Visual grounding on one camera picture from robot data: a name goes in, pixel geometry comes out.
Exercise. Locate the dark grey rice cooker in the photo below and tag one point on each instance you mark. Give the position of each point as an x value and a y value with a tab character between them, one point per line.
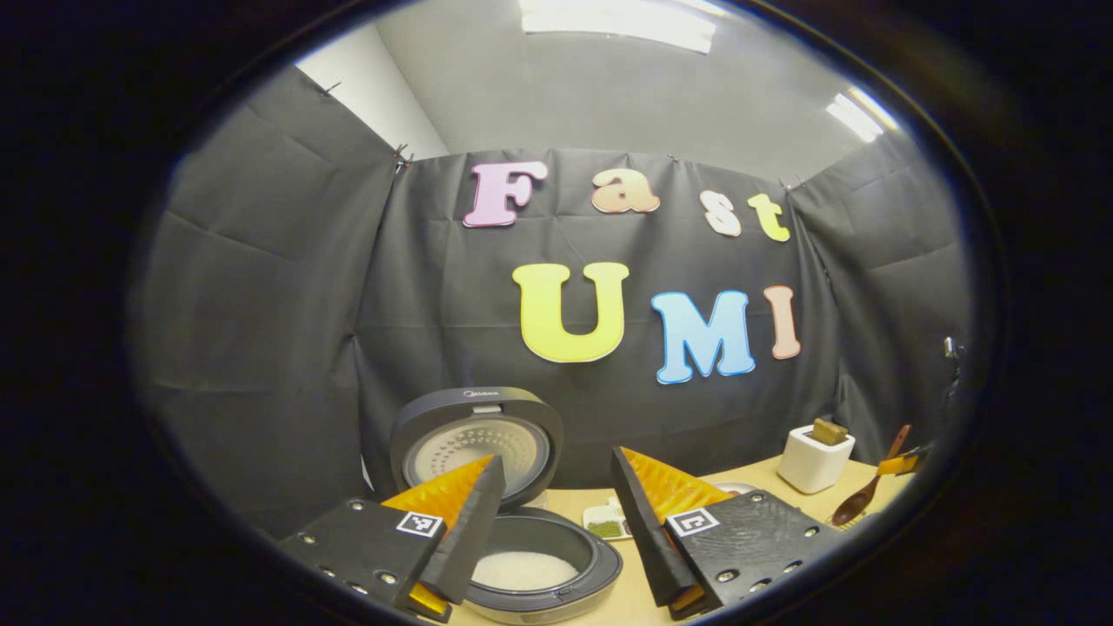
530	409

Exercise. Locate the white rice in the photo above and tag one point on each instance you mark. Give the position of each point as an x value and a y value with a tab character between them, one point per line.
526	571

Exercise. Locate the white divided bean dish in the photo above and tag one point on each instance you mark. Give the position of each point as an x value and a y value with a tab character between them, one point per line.
606	526

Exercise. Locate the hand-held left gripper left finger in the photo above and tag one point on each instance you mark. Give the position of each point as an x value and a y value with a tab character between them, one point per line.
383	548

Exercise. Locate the black backdrop cloth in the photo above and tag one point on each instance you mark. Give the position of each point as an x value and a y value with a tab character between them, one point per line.
278	304

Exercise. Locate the white chopstick holder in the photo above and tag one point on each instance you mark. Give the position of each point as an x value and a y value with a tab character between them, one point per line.
813	465

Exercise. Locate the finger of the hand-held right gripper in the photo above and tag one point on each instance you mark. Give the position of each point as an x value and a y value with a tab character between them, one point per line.
900	463

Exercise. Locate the brown wooden spoon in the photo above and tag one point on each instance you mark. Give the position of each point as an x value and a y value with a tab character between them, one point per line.
856	500

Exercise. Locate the large ceiling light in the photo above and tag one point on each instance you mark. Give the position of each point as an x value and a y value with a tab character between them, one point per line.
617	22

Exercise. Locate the small ceiling light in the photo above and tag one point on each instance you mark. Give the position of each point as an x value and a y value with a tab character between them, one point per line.
856	115

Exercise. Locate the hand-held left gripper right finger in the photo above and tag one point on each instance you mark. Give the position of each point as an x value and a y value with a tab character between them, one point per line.
748	543

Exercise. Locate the round white plate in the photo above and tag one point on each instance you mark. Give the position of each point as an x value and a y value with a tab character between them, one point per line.
737	488

